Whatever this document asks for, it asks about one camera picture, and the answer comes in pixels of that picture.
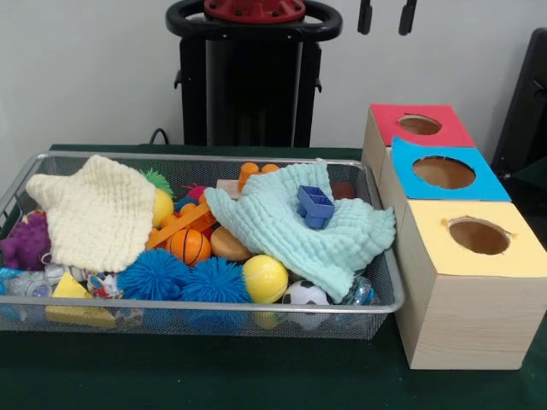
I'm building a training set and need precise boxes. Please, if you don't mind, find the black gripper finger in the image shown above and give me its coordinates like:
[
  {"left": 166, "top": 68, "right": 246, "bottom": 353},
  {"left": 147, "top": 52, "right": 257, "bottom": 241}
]
[
  {"left": 398, "top": 0, "right": 418, "bottom": 37},
  {"left": 357, "top": 0, "right": 373, "bottom": 36}
]

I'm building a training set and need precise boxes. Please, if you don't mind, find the clear packet with blue print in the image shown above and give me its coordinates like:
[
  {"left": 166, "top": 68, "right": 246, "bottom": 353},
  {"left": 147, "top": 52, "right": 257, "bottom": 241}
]
[{"left": 0, "top": 267, "right": 53, "bottom": 299}]

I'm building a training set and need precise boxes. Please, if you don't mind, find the wooden box with three holes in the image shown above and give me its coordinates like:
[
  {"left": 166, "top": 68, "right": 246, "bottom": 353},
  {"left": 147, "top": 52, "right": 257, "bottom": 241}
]
[{"left": 361, "top": 102, "right": 547, "bottom": 371}]

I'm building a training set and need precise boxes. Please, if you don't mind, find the black upright panel stand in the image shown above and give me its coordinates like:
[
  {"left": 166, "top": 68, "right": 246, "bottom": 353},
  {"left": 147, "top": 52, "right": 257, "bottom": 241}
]
[{"left": 491, "top": 27, "right": 547, "bottom": 180}]

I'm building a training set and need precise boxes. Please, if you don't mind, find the blue plastic building block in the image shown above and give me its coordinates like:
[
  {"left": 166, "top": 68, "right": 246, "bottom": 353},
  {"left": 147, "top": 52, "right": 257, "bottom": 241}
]
[{"left": 296, "top": 184, "right": 337, "bottom": 231}]

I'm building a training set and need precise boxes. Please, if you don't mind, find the dark green table cloth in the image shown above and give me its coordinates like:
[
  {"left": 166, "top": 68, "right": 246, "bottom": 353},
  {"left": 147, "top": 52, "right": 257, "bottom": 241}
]
[
  {"left": 0, "top": 143, "right": 547, "bottom": 410},
  {"left": 502, "top": 168, "right": 547, "bottom": 214}
]

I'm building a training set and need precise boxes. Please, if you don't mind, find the mint green waffle cloth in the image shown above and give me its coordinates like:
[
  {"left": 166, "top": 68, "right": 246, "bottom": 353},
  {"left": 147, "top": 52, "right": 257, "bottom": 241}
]
[{"left": 203, "top": 158, "right": 397, "bottom": 305}]

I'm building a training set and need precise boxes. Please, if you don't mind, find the yellow tennis ball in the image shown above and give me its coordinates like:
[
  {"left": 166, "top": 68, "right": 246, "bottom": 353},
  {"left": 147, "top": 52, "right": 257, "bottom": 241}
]
[{"left": 241, "top": 254, "right": 290, "bottom": 304}]

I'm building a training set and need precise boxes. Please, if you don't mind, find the small black-white soccer ball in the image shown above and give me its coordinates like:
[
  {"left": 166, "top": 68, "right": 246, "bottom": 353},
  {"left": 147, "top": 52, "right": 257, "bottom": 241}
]
[{"left": 281, "top": 279, "right": 333, "bottom": 332}]

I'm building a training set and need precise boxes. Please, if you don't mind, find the small orange basketball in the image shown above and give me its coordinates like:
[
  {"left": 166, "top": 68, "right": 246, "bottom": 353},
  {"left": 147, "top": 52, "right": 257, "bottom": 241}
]
[{"left": 165, "top": 228, "right": 213, "bottom": 267}]

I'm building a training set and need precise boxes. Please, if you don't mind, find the blue spiky rubber ball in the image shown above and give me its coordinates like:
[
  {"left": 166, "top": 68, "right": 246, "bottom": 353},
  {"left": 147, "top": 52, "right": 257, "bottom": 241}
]
[
  {"left": 115, "top": 249, "right": 191, "bottom": 302},
  {"left": 179, "top": 255, "right": 251, "bottom": 304}
]

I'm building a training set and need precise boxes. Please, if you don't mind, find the cream waffle cloth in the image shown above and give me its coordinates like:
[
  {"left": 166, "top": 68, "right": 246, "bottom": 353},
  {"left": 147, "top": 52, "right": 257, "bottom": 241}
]
[{"left": 25, "top": 154, "right": 158, "bottom": 274}]

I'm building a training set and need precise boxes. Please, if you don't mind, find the yellow wedge block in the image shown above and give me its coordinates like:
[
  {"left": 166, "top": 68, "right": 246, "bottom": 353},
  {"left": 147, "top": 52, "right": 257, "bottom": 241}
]
[{"left": 44, "top": 272, "right": 117, "bottom": 329}]

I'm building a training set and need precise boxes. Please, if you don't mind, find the purple knobbly rubber toy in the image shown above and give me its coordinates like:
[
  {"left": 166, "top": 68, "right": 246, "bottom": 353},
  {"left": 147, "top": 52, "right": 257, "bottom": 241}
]
[{"left": 0, "top": 211, "right": 52, "bottom": 272}]

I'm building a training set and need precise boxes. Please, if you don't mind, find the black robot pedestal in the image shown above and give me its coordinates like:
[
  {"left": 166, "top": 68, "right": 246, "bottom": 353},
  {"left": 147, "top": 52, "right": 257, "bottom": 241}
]
[{"left": 165, "top": 0, "right": 344, "bottom": 149}]

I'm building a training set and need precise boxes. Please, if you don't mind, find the silver wire mesh bin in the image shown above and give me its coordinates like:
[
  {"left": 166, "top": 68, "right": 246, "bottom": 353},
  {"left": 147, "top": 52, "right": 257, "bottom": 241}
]
[{"left": 0, "top": 149, "right": 406, "bottom": 341}]

